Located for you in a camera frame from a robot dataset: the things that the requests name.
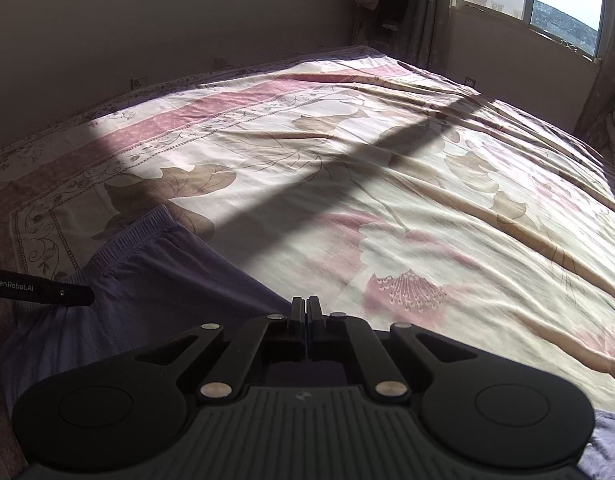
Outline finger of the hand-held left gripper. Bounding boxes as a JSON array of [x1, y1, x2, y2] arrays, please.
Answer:
[[56, 286, 96, 308]]

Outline floral bed sheet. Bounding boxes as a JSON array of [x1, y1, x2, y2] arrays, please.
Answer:
[[0, 45, 615, 480]]

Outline purple pants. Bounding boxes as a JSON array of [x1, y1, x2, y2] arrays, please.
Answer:
[[0, 205, 615, 480]]

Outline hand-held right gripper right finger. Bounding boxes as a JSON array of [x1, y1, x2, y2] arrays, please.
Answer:
[[307, 296, 479, 402]]

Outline patterned curtain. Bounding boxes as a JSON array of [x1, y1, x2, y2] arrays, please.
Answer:
[[573, 0, 615, 137], [406, 0, 458, 72]]

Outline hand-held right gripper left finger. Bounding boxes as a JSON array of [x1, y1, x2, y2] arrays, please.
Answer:
[[132, 296, 307, 404]]

